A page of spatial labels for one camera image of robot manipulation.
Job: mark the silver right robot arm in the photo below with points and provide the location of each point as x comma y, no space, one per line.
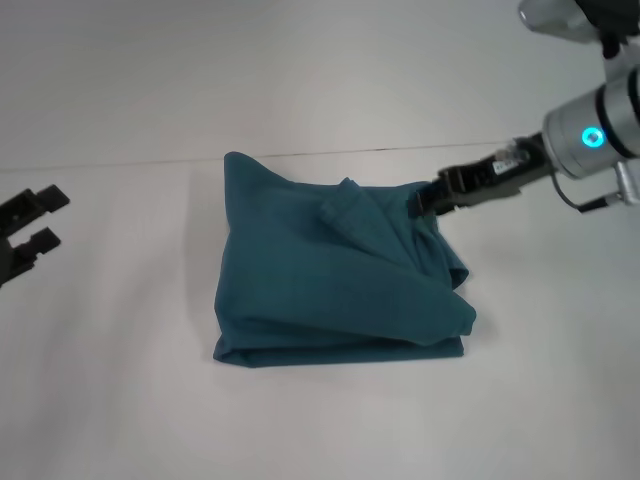
595,130

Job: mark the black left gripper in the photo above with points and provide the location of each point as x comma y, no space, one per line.
12,235

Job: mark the blue t-shirt with pink print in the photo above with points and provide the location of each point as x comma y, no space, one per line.
325,275

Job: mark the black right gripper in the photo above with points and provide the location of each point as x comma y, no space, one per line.
492,180

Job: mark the silver camera box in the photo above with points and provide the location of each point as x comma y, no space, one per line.
570,15

